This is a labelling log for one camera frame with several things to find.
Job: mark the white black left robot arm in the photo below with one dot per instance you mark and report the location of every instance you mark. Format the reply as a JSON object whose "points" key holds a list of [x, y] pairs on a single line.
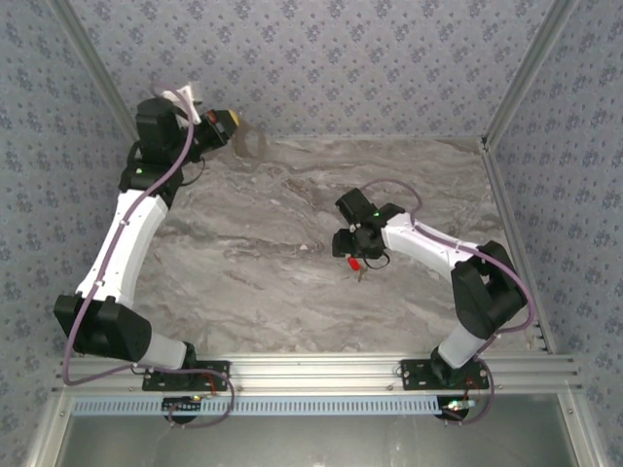
{"points": [[126, 243]]}

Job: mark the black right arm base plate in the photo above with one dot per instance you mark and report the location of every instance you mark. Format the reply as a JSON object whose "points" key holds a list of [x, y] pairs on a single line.
{"points": [[414, 374]]}

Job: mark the wide grooved aluminium rail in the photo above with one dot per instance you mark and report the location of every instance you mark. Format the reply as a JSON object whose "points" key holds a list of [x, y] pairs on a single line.
{"points": [[311, 372]]}

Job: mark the red capped key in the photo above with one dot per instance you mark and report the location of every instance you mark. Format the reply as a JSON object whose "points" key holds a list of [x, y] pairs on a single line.
{"points": [[354, 264]]}

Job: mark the grey sheet metal panel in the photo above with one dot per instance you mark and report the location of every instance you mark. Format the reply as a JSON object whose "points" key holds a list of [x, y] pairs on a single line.
{"points": [[311, 442]]}

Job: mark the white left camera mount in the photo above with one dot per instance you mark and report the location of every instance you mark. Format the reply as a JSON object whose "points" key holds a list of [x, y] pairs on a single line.
{"points": [[180, 99]]}

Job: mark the thin aluminium rail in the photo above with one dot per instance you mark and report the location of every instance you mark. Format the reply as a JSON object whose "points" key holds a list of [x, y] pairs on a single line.
{"points": [[370, 140]]}

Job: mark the aluminium frame post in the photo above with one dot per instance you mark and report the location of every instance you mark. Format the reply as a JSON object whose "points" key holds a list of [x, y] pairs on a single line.
{"points": [[528, 73], [97, 65]]}

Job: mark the short aluminium frame leg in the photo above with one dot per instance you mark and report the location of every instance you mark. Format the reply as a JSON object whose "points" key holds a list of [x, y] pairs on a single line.
{"points": [[581, 433], [46, 433]]}

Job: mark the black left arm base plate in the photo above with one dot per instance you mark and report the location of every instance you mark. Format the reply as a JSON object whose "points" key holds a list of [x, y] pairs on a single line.
{"points": [[219, 370]]}

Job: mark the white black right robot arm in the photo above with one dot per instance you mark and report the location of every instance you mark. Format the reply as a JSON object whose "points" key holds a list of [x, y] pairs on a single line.
{"points": [[428, 248]]}

